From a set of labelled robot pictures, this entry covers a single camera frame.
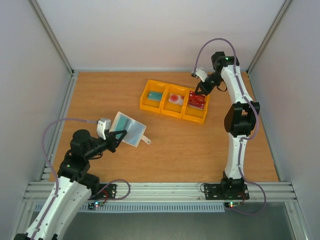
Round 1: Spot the red VIP credit card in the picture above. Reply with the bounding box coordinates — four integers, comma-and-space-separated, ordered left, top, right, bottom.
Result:
188, 90, 206, 102

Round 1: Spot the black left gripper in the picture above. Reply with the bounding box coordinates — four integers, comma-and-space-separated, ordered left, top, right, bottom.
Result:
85, 129, 127, 160

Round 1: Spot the green card in bin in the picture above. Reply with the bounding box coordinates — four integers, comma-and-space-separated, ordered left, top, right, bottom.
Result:
147, 91, 163, 102

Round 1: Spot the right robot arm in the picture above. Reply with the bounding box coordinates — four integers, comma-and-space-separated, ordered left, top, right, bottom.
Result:
193, 51, 260, 201

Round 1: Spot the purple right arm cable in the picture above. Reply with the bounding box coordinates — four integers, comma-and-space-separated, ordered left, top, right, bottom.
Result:
193, 37, 267, 216

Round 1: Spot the aluminium front rail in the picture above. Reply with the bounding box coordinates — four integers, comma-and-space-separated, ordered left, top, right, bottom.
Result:
22, 181, 298, 203

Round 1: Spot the grey slotted cable duct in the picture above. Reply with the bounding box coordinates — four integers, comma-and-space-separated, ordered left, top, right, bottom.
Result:
79, 202, 225, 213

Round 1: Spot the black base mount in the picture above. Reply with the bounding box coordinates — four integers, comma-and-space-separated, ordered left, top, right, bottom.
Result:
88, 183, 117, 201
200, 183, 250, 201

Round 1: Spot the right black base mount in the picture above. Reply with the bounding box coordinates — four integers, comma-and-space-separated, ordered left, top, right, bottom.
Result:
200, 183, 250, 201

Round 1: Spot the beige card holder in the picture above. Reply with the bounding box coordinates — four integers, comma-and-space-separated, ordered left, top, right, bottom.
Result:
109, 111, 151, 147

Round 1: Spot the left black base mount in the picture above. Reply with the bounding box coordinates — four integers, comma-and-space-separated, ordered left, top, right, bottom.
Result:
88, 183, 117, 201

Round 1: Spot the pink red card in bin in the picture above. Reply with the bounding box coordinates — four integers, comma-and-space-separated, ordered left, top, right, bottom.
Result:
168, 93, 185, 106

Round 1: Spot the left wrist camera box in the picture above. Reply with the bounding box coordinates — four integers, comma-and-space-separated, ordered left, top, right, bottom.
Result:
96, 118, 112, 140

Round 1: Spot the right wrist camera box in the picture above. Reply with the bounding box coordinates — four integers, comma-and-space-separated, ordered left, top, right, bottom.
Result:
191, 67, 208, 82

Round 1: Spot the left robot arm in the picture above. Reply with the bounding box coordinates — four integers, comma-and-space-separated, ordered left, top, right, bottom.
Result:
14, 129, 127, 240

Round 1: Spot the teal green credit card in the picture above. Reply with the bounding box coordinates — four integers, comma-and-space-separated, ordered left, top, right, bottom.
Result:
115, 114, 132, 132

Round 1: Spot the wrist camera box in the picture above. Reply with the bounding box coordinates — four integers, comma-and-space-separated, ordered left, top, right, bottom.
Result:
96, 118, 112, 140
191, 67, 208, 82

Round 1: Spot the yellow plastic bin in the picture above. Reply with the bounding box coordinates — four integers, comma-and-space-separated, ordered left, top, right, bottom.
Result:
181, 94, 210, 124
139, 79, 169, 114
160, 84, 190, 119

